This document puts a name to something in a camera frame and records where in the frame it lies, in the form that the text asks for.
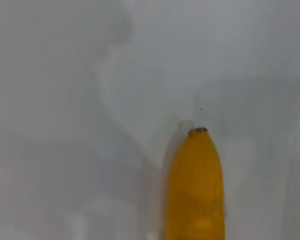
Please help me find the yellow banana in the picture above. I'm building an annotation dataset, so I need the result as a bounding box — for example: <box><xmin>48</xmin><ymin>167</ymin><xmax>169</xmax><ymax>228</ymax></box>
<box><xmin>164</xmin><ymin>126</ymin><xmax>226</xmax><ymax>240</ymax></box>

